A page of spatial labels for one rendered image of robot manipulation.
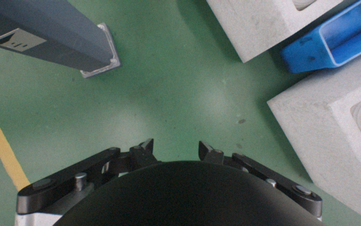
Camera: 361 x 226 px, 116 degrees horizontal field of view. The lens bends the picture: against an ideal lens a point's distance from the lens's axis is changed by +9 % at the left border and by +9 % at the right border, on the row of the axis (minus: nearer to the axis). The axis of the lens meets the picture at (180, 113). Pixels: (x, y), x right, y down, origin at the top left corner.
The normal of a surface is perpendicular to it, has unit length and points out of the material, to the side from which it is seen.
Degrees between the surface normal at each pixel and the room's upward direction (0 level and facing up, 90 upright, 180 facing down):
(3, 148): 0
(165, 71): 0
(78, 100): 0
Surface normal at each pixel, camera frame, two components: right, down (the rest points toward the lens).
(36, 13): 0.87, 0.49
